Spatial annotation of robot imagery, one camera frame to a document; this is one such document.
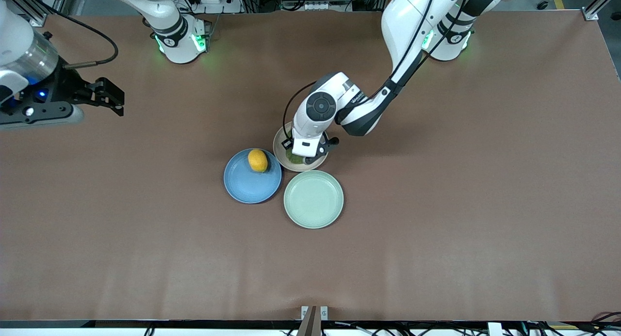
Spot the yellow lemon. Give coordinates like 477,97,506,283
247,149,269,174

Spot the blue plate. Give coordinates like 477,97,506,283
223,148,283,205

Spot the brown table cover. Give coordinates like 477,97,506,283
0,10,621,322

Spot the beige plate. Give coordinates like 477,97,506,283
273,122,331,173

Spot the mint green plate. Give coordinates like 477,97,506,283
283,170,345,229

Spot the aluminium frame profile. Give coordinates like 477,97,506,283
582,0,621,21
5,0,67,27

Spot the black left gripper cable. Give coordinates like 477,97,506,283
282,81,319,151

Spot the metal table edge bracket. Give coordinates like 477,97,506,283
300,305,329,321

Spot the brown post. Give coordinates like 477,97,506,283
296,305,322,336

